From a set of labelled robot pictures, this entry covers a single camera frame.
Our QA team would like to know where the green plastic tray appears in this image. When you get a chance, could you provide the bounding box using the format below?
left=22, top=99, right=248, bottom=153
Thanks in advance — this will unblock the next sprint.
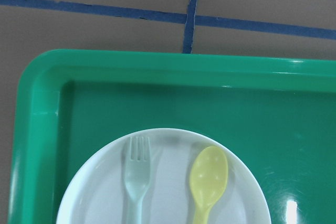
left=8, top=49, right=335, bottom=223

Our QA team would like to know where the yellow plastic spoon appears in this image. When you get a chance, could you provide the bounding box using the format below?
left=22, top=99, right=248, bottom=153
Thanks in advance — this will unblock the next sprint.
left=189, top=146, right=228, bottom=223

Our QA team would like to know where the pale green plastic fork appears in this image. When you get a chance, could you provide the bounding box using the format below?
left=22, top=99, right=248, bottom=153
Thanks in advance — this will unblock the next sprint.
left=124, top=136, right=152, bottom=223

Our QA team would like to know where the white round plate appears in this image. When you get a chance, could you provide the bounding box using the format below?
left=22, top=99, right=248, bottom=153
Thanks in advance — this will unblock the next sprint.
left=57, top=129, right=271, bottom=223

